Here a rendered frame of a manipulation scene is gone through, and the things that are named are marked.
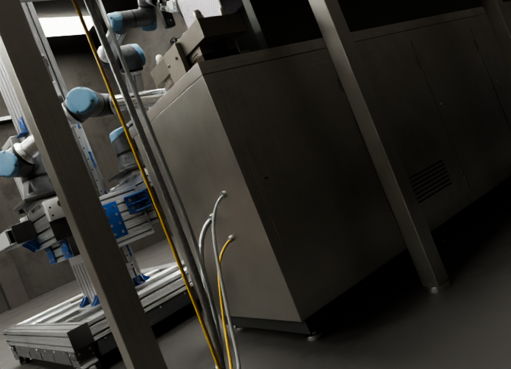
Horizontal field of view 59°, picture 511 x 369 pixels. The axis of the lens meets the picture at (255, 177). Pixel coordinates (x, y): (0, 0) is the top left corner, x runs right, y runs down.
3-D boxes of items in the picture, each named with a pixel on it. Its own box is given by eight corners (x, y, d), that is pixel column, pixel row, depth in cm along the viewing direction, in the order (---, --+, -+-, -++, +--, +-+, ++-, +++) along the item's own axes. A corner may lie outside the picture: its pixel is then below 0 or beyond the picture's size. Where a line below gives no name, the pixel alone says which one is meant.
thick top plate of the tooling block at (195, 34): (192, 79, 175) (187, 65, 175) (246, 30, 143) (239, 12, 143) (156, 87, 166) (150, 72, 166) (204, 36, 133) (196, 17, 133)
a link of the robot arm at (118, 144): (114, 157, 249) (105, 134, 249) (137, 150, 256) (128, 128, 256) (119, 152, 239) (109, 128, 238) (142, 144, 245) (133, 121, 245)
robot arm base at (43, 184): (22, 205, 214) (14, 185, 214) (53, 195, 224) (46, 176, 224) (30, 198, 203) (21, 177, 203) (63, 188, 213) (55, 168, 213)
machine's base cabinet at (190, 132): (499, 158, 326) (455, 46, 326) (603, 132, 273) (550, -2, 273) (213, 337, 182) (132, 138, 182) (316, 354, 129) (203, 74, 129)
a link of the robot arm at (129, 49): (131, 145, 257) (108, 46, 236) (155, 138, 265) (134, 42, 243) (140, 150, 248) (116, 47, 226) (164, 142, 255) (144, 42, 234)
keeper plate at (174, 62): (180, 86, 153) (168, 55, 153) (192, 74, 145) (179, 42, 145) (173, 87, 151) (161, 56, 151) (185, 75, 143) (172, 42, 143)
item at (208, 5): (202, 61, 174) (184, 15, 174) (232, 31, 155) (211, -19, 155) (201, 61, 174) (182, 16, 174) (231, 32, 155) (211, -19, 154)
